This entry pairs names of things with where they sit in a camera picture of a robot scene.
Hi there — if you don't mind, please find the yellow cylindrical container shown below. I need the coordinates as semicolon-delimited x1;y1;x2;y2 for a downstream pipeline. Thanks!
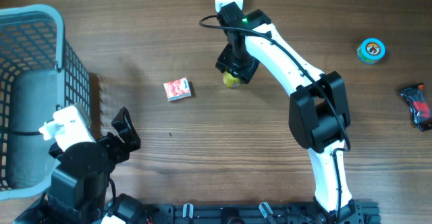
223;71;241;88

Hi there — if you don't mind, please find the red snack box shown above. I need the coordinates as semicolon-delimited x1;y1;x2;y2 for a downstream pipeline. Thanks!
163;78;192;101

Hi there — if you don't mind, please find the teal tin can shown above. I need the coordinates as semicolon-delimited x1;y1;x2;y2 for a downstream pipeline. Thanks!
357;38;386;65

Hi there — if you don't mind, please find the red silver foil packet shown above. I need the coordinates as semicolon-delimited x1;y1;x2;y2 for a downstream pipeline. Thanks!
399;83;431;132

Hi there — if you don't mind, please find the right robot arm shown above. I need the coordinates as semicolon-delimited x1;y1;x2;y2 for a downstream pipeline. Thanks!
215;2;365;223

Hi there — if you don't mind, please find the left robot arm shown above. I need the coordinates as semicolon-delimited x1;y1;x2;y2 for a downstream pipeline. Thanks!
13;107;146;224

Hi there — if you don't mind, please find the grey plastic shopping basket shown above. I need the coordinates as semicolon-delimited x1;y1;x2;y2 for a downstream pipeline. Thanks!
1;5;91;200

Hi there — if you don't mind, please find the black right camera cable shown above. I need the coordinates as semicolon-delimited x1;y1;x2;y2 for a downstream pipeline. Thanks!
198;14;352;224

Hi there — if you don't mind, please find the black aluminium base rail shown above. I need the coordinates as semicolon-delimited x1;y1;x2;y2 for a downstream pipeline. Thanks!
138;201;381;224

